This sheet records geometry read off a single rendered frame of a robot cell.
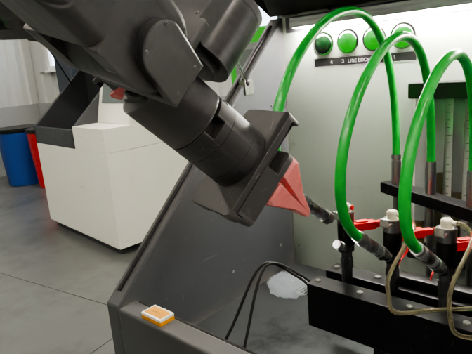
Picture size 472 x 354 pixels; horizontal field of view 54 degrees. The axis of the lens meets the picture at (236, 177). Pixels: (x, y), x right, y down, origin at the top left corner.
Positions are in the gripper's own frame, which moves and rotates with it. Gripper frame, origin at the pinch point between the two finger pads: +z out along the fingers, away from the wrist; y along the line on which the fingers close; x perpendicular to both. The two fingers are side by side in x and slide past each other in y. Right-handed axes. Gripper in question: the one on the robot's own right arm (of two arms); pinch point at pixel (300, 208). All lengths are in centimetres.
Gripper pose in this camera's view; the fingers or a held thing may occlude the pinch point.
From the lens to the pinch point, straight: 45.8
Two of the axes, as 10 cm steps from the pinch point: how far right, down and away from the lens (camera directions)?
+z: 6.6, 5.2, 5.4
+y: 5.2, -8.4, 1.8
